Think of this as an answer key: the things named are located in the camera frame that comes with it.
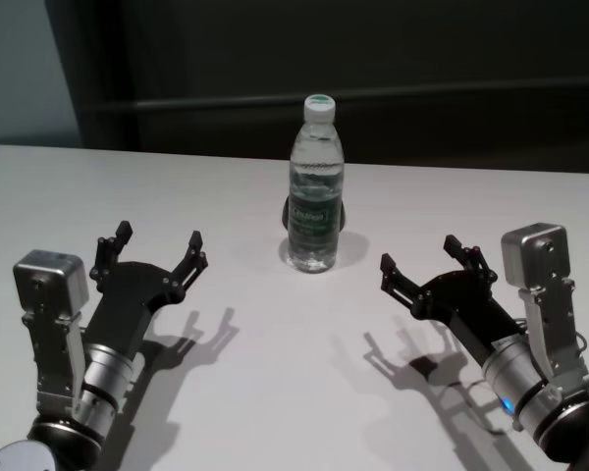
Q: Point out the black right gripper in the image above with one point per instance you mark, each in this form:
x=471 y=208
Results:
x=466 y=304

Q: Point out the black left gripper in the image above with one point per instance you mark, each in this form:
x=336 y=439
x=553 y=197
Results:
x=127 y=299

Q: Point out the clear water bottle green label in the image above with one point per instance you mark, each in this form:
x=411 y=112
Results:
x=315 y=196

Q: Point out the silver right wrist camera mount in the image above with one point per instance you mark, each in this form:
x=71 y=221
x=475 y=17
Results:
x=535 y=250

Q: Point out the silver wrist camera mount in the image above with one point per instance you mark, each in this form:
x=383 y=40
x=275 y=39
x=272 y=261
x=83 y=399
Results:
x=535 y=250
x=49 y=279

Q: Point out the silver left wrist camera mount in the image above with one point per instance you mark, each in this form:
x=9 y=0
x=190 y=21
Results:
x=49 y=279

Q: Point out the dark horizontal wall rail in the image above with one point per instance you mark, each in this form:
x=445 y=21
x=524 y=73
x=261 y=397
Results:
x=422 y=99

